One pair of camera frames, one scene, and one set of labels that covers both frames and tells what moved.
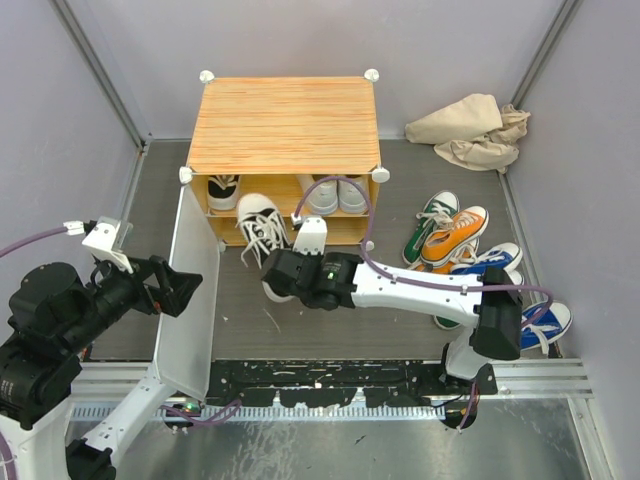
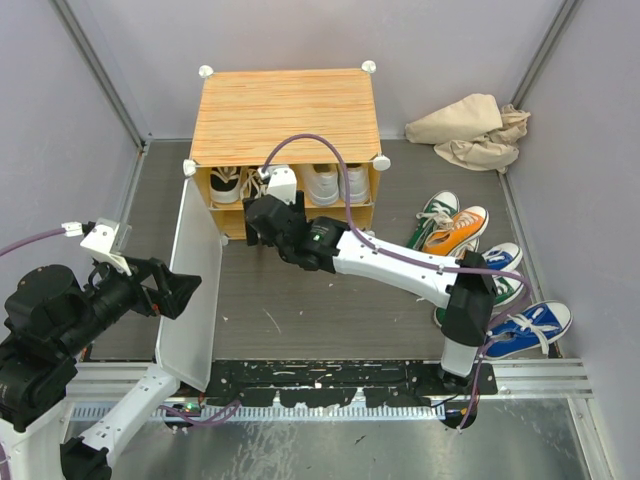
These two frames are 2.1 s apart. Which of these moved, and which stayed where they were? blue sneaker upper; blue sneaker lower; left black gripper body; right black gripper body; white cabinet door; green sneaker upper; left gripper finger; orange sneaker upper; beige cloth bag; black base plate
Moved: right black gripper body
Stayed: blue sneaker upper; orange sneaker upper; white cabinet door; blue sneaker lower; black base plate; beige cloth bag; green sneaker upper; left black gripper body; left gripper finger
